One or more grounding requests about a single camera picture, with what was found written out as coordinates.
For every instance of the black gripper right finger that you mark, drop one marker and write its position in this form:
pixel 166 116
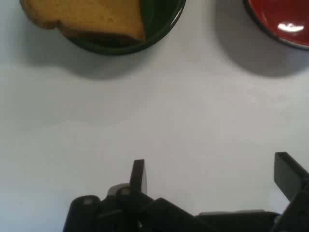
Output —
pixel 288 176

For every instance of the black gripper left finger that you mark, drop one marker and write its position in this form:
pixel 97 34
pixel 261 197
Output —
pixel 137 178

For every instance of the dark green bowl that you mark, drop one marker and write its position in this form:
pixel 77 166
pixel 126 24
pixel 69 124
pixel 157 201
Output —
pixel 157 26

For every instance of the red bowl with black rim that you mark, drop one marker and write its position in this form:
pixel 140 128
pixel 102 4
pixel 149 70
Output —
pixel 280 19

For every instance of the slice of toast bread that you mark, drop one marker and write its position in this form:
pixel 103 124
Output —
pixel 91 17

